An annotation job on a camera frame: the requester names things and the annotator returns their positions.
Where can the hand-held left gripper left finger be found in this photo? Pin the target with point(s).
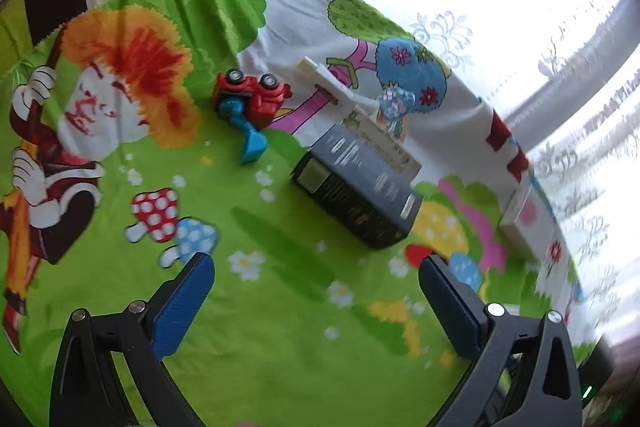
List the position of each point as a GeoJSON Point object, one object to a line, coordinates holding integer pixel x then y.
{"type": "Point", "coordinates": [182, 302]}

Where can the green cartoon printed blanket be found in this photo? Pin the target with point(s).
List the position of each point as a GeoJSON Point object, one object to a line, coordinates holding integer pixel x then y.
{"type": "Point", "coordinates": [280, 297]}

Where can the white toothbrush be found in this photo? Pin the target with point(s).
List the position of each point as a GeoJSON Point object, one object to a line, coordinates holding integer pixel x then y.
{"type": "Point", "coordinates": [325, 82]}

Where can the dark rectangular box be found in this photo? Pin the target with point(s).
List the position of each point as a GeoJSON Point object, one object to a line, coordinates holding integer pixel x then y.
{"type": "Point", "coordinates": [357, 192]}

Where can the white long carton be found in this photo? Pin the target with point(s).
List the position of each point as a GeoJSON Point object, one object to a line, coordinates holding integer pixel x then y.
{"type": "Point", "coordinates": [525, 222]}

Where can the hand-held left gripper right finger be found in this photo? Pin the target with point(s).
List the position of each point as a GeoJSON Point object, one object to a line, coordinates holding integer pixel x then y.
{"type": "Point", "coordinates": [450, 302]}

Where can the red and blue toy truck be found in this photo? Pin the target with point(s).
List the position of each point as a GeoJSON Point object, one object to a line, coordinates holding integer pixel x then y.
{"type": "Point", "coordinates": [252, 99]}

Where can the white lace curtain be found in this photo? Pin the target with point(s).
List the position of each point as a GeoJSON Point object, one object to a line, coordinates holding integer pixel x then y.
{"type": "Point", "coordinates": [500, 7]}

